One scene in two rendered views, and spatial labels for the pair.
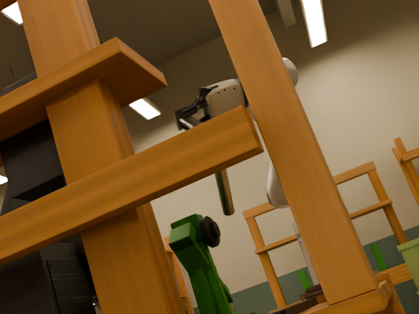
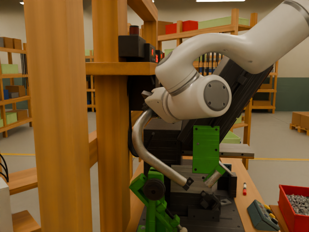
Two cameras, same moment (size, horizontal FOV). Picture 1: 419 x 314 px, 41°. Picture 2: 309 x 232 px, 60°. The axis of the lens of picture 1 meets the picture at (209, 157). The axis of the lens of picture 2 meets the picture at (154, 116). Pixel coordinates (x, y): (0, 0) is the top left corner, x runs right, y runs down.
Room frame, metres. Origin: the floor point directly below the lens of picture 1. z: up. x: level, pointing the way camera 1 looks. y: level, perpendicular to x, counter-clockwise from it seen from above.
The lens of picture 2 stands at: (1.20, -0.78, 1.52)
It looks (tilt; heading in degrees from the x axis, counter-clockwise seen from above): 10 degrees down; 83
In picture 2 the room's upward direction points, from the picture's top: straight up
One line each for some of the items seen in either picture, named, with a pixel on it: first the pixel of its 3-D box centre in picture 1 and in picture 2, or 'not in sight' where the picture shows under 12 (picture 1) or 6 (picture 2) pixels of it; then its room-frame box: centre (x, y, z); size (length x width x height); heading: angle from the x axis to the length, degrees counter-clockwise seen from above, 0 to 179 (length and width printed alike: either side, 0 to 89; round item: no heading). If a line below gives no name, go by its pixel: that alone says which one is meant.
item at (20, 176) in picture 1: (47, 161); (145, 91); (1.29, 0.39, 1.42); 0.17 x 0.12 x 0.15; 76
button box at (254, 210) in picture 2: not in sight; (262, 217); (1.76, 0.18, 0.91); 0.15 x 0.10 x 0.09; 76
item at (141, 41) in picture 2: not in sight; (133, 47); (1.24, 0.21, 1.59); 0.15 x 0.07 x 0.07; 76
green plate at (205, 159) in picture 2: not in sight; (205, 147); (1.57, 0.35, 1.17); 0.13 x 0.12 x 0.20; 76
